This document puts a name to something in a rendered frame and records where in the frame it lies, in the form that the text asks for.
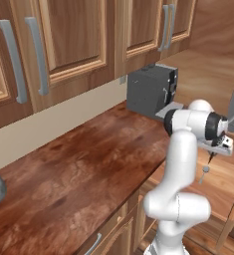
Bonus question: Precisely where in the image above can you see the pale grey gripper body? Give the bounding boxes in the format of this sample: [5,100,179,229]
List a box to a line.
[196,138,234,157]

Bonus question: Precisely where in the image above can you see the wooden drawer front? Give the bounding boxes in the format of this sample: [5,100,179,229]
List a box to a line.
[77,200,129,255]

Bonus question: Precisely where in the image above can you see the metallic utensil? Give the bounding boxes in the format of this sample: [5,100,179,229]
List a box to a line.
[198,160,212,185]

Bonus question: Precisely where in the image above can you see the light wooden panel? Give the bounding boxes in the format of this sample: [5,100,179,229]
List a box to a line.
[215,188,234,254]

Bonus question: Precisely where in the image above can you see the dark grey coffee machine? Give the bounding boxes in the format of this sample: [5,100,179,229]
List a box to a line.
[125,63,186,122]

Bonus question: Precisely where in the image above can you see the wooden base cupboard door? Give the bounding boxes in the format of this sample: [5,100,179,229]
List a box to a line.
[100,212,140,255]

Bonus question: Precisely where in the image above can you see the grey cupboard handle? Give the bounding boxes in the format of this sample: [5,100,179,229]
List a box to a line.
[166,3,176,50]
[157,4,170,53]
[0,19,29,105]
[24,16,50,97]

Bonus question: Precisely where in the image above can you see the grey drawer handle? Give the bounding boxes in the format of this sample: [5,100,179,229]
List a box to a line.
[84,232,104,255]

